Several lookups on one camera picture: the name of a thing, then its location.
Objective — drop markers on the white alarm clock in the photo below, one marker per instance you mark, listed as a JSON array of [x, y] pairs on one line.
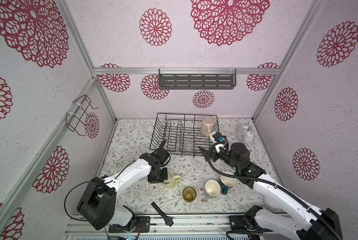
[[245, 134]]

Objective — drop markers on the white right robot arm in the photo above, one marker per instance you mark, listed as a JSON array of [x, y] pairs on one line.
[[305, 221]]

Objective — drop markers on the pink tall mug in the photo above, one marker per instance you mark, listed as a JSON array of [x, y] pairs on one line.
[[207, 126]]

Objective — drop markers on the black wire wall holder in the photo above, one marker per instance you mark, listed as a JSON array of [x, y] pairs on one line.
[[83, 121]]

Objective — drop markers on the amber glass cup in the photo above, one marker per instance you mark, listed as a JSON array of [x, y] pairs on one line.
[[189, 194]]

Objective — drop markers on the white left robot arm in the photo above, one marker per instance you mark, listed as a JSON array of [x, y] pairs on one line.
[[98, 204]]

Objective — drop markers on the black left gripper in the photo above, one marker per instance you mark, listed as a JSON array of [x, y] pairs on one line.
[[151, 180]]

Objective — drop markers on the dark green mug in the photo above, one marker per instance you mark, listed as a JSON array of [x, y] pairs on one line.
[[226, 183]]

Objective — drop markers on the grey wall shelf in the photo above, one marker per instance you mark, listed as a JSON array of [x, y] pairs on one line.
[[196, 81]]

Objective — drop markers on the black wristwatch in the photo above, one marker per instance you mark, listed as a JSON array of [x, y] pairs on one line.
[[168, 220]]

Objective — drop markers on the clear glass cup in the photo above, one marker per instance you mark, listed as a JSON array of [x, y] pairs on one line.
[[188, 145]]

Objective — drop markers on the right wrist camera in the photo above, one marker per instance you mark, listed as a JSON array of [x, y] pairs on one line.
[[222, 141]]

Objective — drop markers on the light green mug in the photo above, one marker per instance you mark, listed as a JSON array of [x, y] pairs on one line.
[[172, 180]]

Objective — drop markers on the black wire dish rack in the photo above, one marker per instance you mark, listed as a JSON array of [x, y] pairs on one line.
[[174, 128]]

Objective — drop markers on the white cup grey handle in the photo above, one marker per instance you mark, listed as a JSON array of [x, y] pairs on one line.
[[212, 189]]

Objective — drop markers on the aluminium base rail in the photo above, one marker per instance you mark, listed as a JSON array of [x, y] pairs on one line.
[[213, 225]]

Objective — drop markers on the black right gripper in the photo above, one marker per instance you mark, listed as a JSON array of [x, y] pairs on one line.
[[215, 154]]

